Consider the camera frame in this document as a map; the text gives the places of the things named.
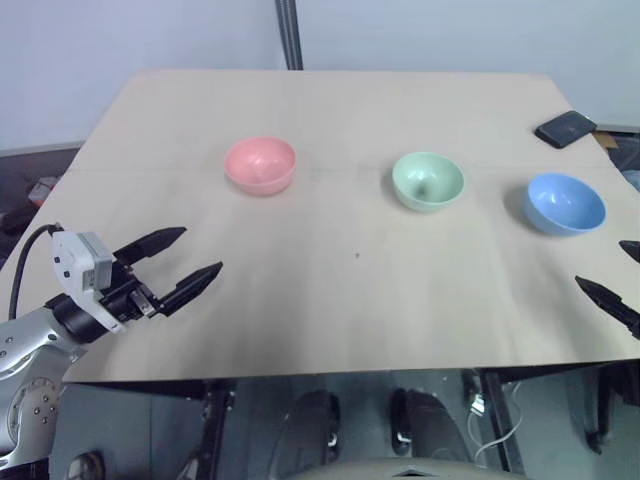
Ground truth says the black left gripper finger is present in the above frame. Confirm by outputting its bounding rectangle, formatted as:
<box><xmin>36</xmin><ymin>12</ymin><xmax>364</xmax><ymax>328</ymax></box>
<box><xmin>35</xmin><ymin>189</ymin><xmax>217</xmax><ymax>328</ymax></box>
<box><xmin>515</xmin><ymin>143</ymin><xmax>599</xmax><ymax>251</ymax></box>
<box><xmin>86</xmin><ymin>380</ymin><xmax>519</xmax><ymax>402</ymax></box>
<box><xmin>113</xmin><ymin>226</ymin><xmax>189</xmax><ymax>267</ymax></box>
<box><xmin>159</xmin><ymin>260</ymin><xmax>224</xmax><ymax>318</ymax></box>

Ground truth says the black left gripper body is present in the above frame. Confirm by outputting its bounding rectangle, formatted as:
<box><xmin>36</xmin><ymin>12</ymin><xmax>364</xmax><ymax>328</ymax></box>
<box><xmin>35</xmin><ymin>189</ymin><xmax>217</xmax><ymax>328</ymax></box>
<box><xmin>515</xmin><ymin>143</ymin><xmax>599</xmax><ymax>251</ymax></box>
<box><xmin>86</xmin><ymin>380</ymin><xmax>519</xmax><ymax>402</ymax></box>
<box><xmin>98</xmin><ymin>255</ymin><xmax>169</xmax><ymax>324</ymax></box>

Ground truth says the blue plastic bowl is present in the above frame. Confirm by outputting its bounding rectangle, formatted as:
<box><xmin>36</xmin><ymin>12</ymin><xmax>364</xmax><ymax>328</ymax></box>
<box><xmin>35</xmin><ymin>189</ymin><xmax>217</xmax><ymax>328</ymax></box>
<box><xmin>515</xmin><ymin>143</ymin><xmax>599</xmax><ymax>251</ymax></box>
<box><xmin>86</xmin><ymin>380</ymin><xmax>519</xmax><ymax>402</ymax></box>
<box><xmin>522</xmin><ymin>172</ymin><xmax>608</xmax><ymax>238</ymax></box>

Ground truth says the brown cardboard box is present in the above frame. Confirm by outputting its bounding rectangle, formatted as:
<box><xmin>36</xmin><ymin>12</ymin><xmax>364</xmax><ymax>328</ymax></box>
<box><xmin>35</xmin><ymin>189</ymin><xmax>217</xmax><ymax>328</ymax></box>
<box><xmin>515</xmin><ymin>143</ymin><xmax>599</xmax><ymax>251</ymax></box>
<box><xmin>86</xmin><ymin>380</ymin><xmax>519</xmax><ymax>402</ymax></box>
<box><xmin>591</xmin><ymin>129</ymin><xmax>632</xmax><ymax>154</ymax></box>

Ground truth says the red and grey box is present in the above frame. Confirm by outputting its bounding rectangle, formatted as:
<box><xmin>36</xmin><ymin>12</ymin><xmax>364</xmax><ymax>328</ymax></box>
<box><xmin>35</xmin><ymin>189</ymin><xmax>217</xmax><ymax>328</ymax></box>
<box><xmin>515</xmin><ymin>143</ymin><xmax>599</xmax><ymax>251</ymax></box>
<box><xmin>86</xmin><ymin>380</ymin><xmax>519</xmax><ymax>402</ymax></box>
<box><xmin>25</xmin><ymin>175</ymin><xmax>62</xmax><ymax>210</ymax></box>

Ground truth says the pink plastic bowl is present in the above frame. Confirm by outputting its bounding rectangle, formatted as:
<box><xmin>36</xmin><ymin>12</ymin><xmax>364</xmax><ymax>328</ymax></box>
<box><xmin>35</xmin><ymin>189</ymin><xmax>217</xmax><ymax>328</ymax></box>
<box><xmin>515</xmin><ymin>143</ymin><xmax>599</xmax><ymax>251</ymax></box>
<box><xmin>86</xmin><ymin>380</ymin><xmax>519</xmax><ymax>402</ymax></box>
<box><xmin>224</xmin><ymin>136</ymin><xmax>297</xmax><ymax>198</ymax></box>

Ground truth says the flat black rounded case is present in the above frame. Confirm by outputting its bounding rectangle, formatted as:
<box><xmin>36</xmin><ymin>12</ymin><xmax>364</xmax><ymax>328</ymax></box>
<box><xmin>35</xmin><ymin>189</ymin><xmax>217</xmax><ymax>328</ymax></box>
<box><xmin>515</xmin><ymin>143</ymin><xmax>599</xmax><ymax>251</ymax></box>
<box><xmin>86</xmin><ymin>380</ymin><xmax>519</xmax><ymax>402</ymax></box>
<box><xmin>533</xmin><ymin>110</ymin><xmax>599</xmax><ymax>150</ymax></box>

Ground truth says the black table leg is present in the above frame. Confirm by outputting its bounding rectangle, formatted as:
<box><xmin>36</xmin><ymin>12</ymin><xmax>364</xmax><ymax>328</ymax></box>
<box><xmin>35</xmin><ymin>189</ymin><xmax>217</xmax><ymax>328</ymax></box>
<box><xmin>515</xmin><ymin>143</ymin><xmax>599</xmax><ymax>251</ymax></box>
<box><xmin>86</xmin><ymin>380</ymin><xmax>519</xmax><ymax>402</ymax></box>
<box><xmin>477</xmin><ymin>368</ymin><xmax>527</xmax><ymax>476</ymax></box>
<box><xmin>192</xmin><ymin>378</ymin><xmax>237</xmax><ymax>480</ymax></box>

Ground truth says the dark rounded shape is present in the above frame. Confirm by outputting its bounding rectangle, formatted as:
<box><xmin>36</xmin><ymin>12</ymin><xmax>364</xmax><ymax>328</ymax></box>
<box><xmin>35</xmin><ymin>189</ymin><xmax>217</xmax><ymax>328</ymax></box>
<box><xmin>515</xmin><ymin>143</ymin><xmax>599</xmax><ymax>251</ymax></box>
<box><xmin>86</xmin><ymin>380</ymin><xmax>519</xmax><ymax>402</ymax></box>
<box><xmin>292</xmin><ymin>389</ymin><xmax>342</xmax><ymax>467</ymax></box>

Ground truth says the green plastic bowl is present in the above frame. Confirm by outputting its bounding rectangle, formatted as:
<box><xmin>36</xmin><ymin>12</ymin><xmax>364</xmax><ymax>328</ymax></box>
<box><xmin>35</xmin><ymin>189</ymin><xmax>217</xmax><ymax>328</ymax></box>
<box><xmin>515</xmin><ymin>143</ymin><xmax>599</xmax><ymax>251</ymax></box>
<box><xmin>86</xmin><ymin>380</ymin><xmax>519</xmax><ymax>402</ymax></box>
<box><xmin>391</xmin><ymin>151</ymin><xmax>466</xmax><ymax>215</ymax></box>

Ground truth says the grey ribbed pole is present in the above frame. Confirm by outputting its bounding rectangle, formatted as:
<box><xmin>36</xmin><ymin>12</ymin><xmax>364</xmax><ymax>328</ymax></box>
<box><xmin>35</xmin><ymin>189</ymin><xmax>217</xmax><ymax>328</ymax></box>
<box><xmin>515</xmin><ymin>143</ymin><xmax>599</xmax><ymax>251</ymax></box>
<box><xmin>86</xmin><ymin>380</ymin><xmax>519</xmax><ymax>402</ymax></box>
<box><xmin>276</xmin><ymin>0</ymin><xmax>305</xmax><ymax>72</ymax></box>

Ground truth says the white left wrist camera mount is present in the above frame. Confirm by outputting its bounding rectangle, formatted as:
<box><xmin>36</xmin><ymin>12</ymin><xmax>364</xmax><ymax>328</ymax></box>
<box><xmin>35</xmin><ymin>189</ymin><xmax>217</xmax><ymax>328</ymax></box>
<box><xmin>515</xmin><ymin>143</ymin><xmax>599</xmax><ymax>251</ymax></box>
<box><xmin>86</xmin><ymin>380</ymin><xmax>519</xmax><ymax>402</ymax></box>
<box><xmin>49</xmin><ymin>230</ymin><xmax>127</xmax><ymax>335</ymax></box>

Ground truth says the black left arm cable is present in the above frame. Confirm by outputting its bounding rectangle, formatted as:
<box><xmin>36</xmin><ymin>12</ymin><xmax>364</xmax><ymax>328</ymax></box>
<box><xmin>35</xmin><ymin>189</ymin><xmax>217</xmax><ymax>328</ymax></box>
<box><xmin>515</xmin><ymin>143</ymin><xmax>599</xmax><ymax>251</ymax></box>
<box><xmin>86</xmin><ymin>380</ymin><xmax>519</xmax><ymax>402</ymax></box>
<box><xmin>7</xmin><ymin>224</ymin><xmax>67</xmax><ymax>321</ymax></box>

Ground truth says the thin white cable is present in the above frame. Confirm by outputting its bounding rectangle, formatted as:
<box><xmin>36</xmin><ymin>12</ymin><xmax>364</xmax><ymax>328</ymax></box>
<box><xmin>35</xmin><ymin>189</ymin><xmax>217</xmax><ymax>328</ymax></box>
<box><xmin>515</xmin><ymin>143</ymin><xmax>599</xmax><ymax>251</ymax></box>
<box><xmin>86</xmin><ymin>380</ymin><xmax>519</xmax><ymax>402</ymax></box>
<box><xmin>467</xmin><ymin>393</ymin><xmax>517</xmax><ymax>467</ymax></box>

